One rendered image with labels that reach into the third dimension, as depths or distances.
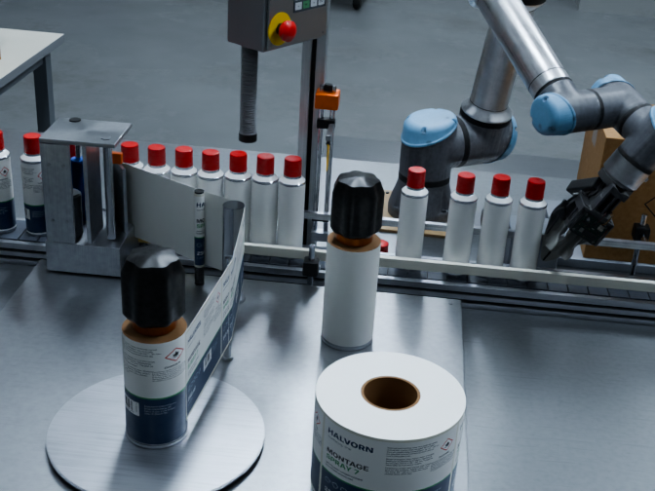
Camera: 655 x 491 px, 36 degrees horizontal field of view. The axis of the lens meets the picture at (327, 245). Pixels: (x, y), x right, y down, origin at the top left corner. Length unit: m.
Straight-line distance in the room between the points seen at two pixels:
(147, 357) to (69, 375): 0.29
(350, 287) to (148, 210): 0.47
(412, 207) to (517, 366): 0.35
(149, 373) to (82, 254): 0.56
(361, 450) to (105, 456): 0.37
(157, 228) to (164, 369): 0.58
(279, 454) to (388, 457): 0.23
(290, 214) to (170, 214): 0.23
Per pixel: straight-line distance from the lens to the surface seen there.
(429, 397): 1.36
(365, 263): 1.62
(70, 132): 1.86
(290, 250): 1.94
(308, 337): 1.73
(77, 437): 1.50
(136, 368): 1.39
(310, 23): 1.91
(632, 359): 1.90
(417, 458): 1.30
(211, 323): 1.51
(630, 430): 1.72
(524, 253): 1.94
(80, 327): 1.77
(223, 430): 1.50
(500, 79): 2.21
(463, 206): 1.89
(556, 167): 2.69
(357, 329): 1.68
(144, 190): 1.91
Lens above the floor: 1.80
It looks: 27 degrees down
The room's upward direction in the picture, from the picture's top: 4 degrees clockwise
